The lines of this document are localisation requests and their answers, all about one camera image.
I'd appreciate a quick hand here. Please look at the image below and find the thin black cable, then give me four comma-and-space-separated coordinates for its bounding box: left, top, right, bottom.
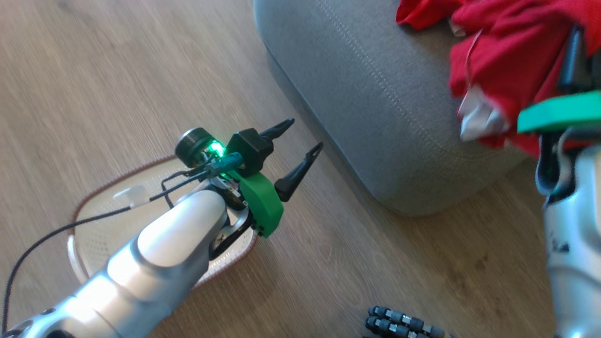
1, 160, 222, 335

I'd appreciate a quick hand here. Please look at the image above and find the white cable tag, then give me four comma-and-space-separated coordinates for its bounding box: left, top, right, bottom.
113, 185, 148, 209

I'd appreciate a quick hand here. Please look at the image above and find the white perforated laundry basket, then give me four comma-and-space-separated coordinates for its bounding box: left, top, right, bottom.
67, 155, 260, 288

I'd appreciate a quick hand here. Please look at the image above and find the grey fabric sofa seat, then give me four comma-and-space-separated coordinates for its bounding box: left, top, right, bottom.
253, 0, 536, 217

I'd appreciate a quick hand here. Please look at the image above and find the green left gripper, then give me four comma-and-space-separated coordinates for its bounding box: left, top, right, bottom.
224, 118, 324, 238

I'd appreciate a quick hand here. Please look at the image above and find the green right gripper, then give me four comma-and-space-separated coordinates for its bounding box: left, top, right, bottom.
517, 24, 601, 135

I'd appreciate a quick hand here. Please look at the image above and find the red clothing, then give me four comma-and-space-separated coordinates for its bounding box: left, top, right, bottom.
396, 0, 601, 158

